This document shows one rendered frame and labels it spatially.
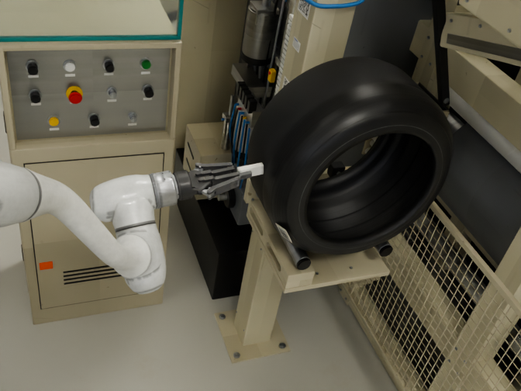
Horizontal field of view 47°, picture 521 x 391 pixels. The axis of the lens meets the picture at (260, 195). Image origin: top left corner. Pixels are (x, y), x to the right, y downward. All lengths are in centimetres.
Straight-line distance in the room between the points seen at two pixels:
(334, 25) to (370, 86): 30
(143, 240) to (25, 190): 47
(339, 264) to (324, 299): 101
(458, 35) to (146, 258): 106
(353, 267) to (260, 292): 57
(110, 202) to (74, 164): 70
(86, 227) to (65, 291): 134
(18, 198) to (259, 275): 144
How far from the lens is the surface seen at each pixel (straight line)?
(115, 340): 267
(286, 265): 181
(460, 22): 185
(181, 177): 153
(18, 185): 105
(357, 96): 152
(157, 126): 220
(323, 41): 179
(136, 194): 150
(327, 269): 192
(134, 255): 143
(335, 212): 197
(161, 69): 208
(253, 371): 262
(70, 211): 124
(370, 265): 198
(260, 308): 250
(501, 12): 153
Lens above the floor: 213
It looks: 39 degrees down
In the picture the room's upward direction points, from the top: 11 degrees clockwise
